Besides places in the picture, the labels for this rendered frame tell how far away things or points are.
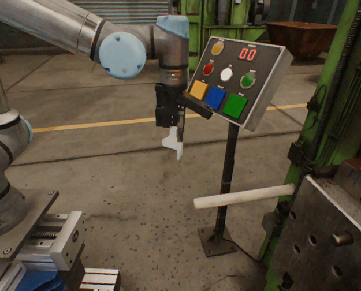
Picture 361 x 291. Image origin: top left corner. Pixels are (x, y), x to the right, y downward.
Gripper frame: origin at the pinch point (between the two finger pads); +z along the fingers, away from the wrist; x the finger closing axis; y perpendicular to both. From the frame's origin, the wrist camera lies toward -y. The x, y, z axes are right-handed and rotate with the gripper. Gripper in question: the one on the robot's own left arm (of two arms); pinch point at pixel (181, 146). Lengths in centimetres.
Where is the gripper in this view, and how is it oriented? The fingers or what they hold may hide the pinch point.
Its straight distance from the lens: 68.9
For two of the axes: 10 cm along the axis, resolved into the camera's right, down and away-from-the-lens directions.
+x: -0.5, 5.4, -8.4
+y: -10.0, -0.3, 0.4
